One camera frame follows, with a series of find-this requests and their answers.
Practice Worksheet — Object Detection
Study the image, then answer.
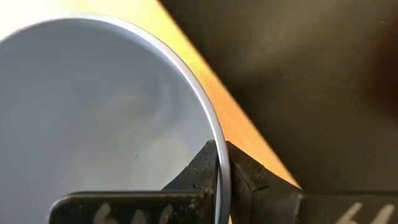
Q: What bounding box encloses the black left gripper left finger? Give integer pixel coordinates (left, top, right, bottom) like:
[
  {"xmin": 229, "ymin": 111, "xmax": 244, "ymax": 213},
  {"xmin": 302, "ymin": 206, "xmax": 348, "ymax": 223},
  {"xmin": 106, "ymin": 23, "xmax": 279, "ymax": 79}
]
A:
[{"xmin": 49, "ymin": 139, "xmax": 220, "ymax": 224}]

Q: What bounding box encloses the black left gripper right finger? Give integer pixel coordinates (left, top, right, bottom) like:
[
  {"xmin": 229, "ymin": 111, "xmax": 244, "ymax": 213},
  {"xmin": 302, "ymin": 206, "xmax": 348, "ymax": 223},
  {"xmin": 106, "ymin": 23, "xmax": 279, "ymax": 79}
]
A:
[{"xmin": 226, "ymin": 141, "xmax": 398, "ymax": 224}]

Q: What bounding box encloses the blue-grey bowl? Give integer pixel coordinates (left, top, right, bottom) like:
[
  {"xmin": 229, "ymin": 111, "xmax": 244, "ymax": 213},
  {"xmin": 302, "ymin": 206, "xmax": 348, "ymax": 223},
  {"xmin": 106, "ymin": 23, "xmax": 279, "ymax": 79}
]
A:
[{"xmin": 0, "ymin": 13, "xmax": 233, "ymax": 224}]

